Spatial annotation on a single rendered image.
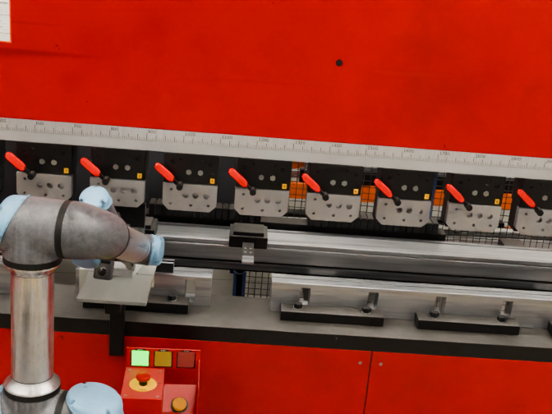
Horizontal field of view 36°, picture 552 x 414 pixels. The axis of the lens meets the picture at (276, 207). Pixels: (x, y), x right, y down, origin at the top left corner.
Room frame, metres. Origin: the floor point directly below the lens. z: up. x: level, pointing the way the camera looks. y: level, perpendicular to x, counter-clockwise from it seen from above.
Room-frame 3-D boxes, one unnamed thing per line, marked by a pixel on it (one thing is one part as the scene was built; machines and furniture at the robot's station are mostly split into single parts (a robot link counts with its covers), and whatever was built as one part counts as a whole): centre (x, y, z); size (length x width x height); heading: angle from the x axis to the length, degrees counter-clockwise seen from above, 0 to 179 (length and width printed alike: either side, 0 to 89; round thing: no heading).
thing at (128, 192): (2.28, 0.44, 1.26); 0.15 x 0.09 x 0.17; 93
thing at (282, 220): (2.72, -0.07, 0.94); 1.02 x 0.06 x 0.12; 93
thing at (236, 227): (2.46, 0.08, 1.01); 0.26 x 0.12 x 0.05; 3
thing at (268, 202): (2.30, 0.04, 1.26); 0.15 x 0.09 x 0.17; 93
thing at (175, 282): (2.29, 0.36, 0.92); 0.39 x 0.06 x 0.10; 93
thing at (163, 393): (1.99, 0.26, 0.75); 0.20 x 0.16 x 0.18; 96
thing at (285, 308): (2.26, -0.19, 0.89); 0.30 x 0.05 x 0.03; 93
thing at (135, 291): (2.13, 0.41, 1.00); 0.26 x 0.18 x 0.01; 3
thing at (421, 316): (2.28, -0.59, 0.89); 0.30 x 0.05 x 0.03; 93
